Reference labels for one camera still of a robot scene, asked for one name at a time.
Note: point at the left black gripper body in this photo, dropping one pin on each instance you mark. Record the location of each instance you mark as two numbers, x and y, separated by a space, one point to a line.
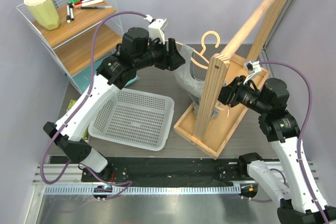
159 56

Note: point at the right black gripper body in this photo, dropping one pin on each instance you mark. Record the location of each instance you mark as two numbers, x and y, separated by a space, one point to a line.
244 94

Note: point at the wooden clothes hanger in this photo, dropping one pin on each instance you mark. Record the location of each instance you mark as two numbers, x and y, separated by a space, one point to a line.
198 58

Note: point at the grey tank top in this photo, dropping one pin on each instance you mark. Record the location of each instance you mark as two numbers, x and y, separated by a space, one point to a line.
184 76

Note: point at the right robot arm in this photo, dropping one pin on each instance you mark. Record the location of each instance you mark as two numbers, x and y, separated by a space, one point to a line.
298 199

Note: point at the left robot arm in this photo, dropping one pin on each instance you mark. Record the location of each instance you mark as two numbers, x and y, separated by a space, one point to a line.
136 51

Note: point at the wooden clothes rack stand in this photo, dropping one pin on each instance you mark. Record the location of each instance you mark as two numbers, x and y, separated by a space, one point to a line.
211 126

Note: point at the white plastic basket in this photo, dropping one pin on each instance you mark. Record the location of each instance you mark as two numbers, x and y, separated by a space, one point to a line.
135 118

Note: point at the thin black pen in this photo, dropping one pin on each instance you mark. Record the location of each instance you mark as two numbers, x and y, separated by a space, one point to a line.
94 7

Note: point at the teal bathroom scale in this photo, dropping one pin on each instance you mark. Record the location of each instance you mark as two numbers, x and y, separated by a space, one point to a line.
83 78

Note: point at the red white marker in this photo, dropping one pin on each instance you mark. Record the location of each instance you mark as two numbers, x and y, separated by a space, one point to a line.
80 2

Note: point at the orange white marker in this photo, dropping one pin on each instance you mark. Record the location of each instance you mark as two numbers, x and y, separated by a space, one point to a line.
89 3

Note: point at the black white marker left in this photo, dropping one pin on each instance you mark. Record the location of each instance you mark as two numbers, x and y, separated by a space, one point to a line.
68 18

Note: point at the black white marker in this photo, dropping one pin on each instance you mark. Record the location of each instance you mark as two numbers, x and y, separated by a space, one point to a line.
71 11
68 18

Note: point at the green book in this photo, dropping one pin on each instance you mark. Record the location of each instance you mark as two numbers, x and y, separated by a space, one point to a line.
85 135

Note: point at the black white marker right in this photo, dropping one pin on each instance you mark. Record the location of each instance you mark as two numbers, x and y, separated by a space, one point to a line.
71 11

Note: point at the yellow-green cup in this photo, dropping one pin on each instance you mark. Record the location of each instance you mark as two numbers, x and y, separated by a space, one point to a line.
44 13

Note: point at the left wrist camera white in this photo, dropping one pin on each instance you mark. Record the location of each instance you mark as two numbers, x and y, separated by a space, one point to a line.
156 28

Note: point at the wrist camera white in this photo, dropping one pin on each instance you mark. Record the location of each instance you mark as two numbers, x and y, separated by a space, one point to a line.
253 69
156 28

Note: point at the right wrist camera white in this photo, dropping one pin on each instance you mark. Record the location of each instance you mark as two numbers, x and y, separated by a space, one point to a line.
253 69

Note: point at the white wire shelf unit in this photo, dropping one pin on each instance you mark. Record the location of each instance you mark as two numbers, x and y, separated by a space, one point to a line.
70 44

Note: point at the white cable duct strip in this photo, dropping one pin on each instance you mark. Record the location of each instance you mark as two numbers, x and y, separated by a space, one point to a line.
89 189

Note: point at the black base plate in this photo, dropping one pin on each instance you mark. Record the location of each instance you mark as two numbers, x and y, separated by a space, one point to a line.
174 172

